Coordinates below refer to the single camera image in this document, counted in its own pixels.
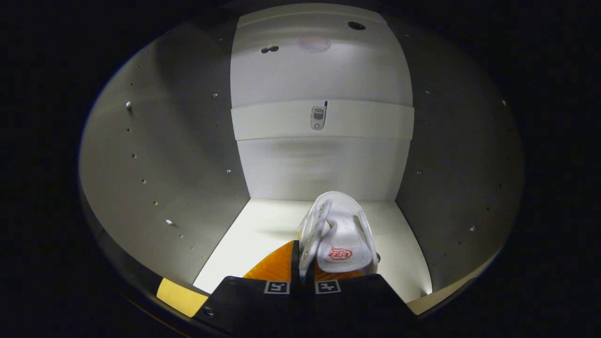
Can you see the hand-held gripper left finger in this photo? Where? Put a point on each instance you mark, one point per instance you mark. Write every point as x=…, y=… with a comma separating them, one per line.
x=296, y=263

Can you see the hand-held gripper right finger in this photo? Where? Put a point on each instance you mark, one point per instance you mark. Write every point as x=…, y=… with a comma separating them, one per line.
x=357, y=303

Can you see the white shoe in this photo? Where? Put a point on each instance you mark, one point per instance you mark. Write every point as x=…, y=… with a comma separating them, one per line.
x=345, y=225

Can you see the dark grey shoe cabinet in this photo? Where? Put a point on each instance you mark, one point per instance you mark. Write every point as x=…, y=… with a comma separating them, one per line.
x=188, y=155

